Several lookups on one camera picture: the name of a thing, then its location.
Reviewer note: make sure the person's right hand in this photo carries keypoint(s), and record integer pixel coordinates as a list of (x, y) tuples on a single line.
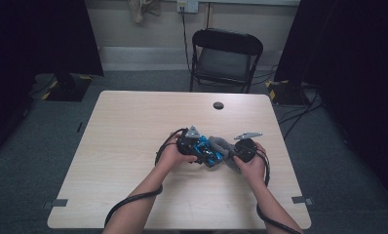
[(255, 170)]

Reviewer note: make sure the black stand base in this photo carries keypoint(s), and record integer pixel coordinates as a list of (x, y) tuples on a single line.
[(68, 89), (286, 94)]

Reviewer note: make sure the black table grommet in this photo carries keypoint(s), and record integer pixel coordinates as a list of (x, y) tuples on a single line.
[(218, 105)]

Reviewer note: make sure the person's left hand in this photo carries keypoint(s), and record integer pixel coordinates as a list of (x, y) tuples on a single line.
[(171, 159)]

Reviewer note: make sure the black folding chair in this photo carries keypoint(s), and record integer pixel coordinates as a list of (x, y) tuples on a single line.
[(223, 61)]

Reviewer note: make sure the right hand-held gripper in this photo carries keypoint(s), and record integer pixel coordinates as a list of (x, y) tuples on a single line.
[(246, 149)]

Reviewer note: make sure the grey tape strip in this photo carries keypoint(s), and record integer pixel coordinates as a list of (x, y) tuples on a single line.
[(301, 200), (57, 203)]

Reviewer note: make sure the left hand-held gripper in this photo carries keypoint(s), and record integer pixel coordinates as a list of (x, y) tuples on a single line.
[(186, 148)]

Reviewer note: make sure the fuzzy grey sock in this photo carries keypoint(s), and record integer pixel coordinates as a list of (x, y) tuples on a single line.
[(226, 149)]

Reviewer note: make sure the white wall socket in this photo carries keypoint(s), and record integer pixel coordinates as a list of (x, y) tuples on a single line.
[(187, 5)]

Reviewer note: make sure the beige hanging cloth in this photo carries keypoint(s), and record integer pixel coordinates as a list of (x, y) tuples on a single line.
[(141, 8)]

